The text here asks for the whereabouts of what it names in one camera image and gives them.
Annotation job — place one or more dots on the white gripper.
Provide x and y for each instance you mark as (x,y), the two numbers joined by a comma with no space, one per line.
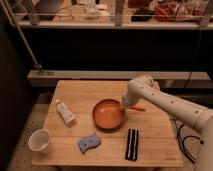
(122,107)

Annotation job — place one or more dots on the orange ceramic bowl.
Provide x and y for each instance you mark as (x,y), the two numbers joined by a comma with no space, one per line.
(107,114)

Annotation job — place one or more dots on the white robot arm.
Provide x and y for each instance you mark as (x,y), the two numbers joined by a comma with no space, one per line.
(197,117)

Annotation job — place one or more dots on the orange carrot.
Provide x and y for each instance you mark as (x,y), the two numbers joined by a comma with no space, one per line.
(138,108)

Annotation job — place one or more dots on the black and white striped block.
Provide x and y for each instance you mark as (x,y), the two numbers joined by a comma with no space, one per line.
(132,145)

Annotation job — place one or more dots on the blue sponge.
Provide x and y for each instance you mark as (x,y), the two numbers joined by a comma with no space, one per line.
(89,142)

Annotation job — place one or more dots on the white tube with cap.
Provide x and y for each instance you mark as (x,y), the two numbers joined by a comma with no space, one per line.
(65,113)

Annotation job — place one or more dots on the white plastic cup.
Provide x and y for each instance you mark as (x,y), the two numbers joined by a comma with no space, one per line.
(40,141)

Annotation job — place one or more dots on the black object on shelf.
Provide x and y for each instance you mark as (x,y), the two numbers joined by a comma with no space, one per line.
(142,15)

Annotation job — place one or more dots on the metal tripod pole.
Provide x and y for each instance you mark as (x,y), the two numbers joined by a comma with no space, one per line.
(37,66)

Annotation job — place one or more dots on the red object on shelf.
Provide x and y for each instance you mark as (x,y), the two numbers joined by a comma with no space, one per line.
(164,13)

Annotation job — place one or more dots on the white shelf ledge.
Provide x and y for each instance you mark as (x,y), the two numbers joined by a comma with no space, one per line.
(108,23)

